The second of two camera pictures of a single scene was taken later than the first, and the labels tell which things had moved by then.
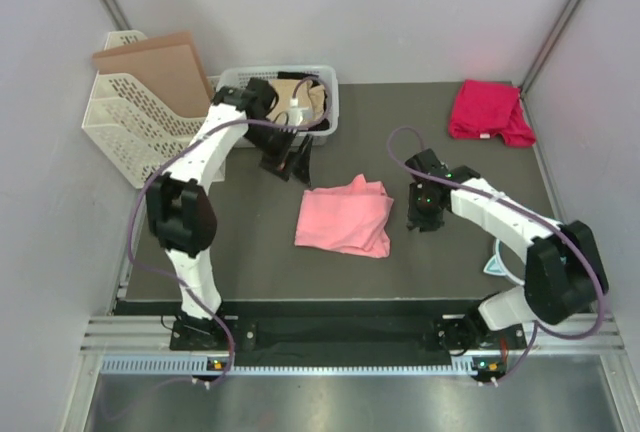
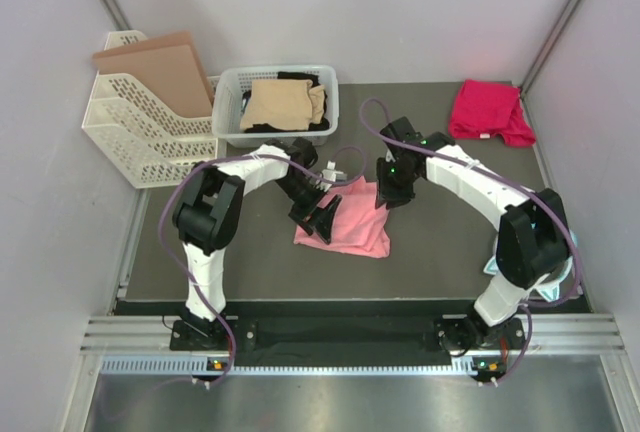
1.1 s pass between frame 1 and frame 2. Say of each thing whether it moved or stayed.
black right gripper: moved
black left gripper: moved
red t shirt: stayed
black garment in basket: stayed
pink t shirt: stayed
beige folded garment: stayed
